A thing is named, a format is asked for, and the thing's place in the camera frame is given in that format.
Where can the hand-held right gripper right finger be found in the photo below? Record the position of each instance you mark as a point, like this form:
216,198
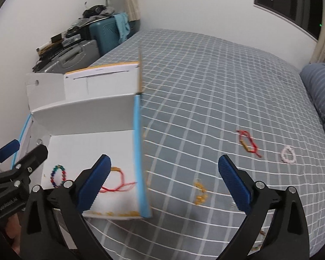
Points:
235,184

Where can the black bag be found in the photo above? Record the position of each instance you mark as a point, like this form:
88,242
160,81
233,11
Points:
93,10

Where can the grey cloth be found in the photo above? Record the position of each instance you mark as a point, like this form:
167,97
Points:
108,11

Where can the teal suitcase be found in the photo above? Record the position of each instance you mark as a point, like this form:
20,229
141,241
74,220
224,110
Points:
105,35

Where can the pile of black devices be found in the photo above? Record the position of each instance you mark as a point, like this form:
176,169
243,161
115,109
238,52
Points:
59,38

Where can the grey checked bed sheet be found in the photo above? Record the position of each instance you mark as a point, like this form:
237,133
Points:
205,86

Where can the white cardboard box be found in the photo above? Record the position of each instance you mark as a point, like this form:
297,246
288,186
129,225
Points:
84,146

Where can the beige curtain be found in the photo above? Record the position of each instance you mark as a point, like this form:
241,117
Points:
131,0

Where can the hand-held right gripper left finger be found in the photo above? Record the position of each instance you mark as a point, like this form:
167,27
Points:
96,181

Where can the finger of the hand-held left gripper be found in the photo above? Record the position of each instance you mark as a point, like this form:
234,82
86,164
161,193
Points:
33,158
8,149

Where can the grey suitcase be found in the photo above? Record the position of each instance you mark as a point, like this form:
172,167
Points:
78,51

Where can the person's left hand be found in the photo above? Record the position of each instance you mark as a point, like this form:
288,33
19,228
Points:
12,230

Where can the light blue cloth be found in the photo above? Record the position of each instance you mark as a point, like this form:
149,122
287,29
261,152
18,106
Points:
122,24

